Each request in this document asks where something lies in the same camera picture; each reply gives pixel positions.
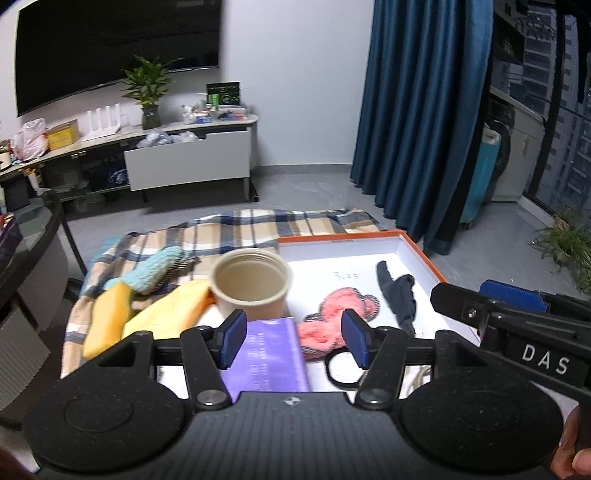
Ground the green black box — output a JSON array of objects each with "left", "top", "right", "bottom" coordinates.
[{"left": 206, "top": 81, "right": 242, "bottom": 106}]

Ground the yellow green sponge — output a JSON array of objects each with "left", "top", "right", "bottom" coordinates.
[{"left": 82, "top": 282, "right": 135, "bottom": 360}]

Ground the teal suitcase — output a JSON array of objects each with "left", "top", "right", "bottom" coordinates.
[{"left": 460, "top": 120, "right": 511, "bottom": 228}]

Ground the yellow microfiber cloth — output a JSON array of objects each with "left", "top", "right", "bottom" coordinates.
[{"left": 122, "top": 279, "right": 214, "bottom": 340}]

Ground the floor potted plant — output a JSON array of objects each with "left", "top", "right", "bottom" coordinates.
[{"left": 532, "top": 204, "right": 590, "bottom": 296}]

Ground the orange white box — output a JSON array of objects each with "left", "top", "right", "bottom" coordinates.
[{"left": 151, "top": 229, "right": 484, "bottom": 402}]

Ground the yellow box on cabinet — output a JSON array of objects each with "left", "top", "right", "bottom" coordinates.
[{"left": 46, "top": 120, "right": 80, "bottom": 151}]

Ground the pink plastic bag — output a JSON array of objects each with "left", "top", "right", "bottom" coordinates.
[{"left": 10, "top": 118, "right": 48, "bottom": 162}]

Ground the round black glass table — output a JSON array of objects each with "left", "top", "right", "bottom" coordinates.
[{"left": 1, "top": 190, "right": 82, "bottom": 430}]

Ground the blue curtain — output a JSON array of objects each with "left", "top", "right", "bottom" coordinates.
[{"left": 351, "top": 1, "right": 494, "bottom": 255}]

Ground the black wall television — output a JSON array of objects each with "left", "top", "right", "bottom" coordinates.
[{"left": 14, "top": 0, "right": 222, "bottom": 114}]

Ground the plaid blanket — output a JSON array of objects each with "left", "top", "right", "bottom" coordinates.
[{"left": 60, "top": 208, "right": 386, "bottom": 377}]

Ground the pink fluffy cloth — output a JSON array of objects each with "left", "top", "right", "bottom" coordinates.
[{"left": 297, "top": 287, "right": 380, "bottom": 361}]

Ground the beige paper cup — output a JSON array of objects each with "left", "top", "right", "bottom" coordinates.
[{"left": 209, "top": 248, "right": 291, "bottom": 321}]

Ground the person right hand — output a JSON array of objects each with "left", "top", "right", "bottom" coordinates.
[{"left": 550, "top": 407, "right": 591, "bottom": 479}]

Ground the purple tissue pack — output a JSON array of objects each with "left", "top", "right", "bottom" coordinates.
[{"left": 221, "top": 317, "right": 310, "bottom": 402}]

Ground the white tv cabinet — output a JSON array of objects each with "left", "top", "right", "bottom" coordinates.
[{"left": 1, "top": 114, "right": 259, "bottom": 200}]

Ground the dark navy cloth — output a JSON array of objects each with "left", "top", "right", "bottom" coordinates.
[{"left": 377, "top": 261, "right": 417, "bottom": 338}]

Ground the beige cord bundle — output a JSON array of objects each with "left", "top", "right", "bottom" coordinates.
[{"left": 406, "top": 364, "right": 435, "bottom": 396}]

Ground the light blue knit cloth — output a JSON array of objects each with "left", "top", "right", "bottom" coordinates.
[{"left": 103, "top": 246, "right": 200, "bottom": 296}]

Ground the potted plant on cabinet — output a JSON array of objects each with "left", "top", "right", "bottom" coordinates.
[{"left": 122, "top": 55, "right": 176, "bottom": 130}]

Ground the white router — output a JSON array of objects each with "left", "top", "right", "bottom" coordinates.
[{"left": 82, "top": 103, "right": 121, "bottom": 142}]

